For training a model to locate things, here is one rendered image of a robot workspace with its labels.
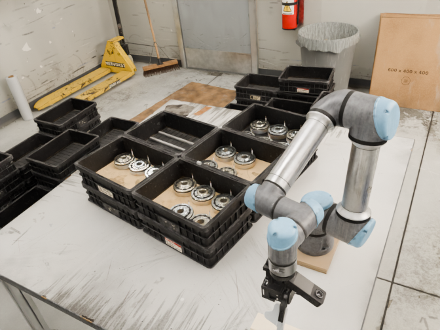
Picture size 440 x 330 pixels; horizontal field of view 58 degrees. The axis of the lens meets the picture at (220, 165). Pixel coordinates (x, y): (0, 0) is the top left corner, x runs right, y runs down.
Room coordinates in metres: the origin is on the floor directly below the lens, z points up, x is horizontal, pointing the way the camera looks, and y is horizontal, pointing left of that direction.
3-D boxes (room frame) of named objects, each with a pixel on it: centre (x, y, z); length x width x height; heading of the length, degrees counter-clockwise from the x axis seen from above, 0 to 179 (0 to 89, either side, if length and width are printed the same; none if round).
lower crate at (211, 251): (1.27, 0.13, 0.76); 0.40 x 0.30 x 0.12; 48
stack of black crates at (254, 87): (3.22, -0.44, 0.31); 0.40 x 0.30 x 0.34; 58
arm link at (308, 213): (0.80, -0.19, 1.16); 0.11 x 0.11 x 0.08; 44
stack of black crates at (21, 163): (2.54, 1.36, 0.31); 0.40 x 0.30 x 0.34; 147
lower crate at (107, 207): (1.54, 0.43, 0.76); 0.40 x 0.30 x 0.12; 48
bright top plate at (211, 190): (1.33, 0.08, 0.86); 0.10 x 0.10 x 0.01
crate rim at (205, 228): (1.27, 0.13, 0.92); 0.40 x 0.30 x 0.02; 48
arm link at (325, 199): (1.09, -0.34, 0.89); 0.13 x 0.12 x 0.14; 44
